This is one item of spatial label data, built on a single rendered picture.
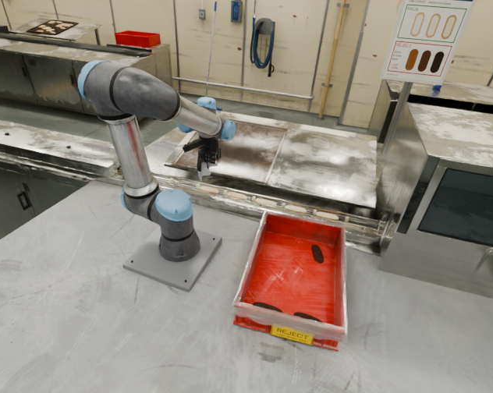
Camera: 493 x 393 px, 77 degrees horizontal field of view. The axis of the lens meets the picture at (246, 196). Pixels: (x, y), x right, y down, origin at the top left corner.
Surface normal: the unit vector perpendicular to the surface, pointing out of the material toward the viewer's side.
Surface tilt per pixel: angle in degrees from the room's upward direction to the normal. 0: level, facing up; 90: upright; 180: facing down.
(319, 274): 0
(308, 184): 10
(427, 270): 90
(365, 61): 90
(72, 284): 0
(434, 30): 90
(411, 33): 90
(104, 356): 0
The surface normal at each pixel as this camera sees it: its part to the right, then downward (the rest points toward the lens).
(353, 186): 0.00, -0.72
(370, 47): -0.29, 0.53
